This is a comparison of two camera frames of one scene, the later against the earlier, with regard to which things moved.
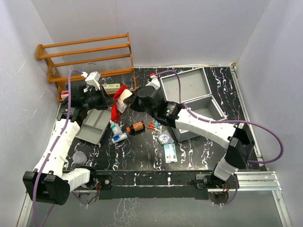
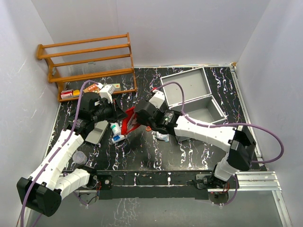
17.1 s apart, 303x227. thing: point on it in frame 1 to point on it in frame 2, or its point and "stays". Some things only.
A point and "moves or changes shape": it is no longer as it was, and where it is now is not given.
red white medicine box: x=64 y=94 stays
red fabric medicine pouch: x=115 y=112 to x=129 y=122
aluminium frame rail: x=258 y=181 stays
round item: x=164 y=138 moves or changes shape
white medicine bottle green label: x=115 y=128 stays
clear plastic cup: x=79 y=158 stays
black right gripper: x=132 y=101 to x=140 y=120
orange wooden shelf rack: x=107 y=60 stays
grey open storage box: x=191 y=88 stays
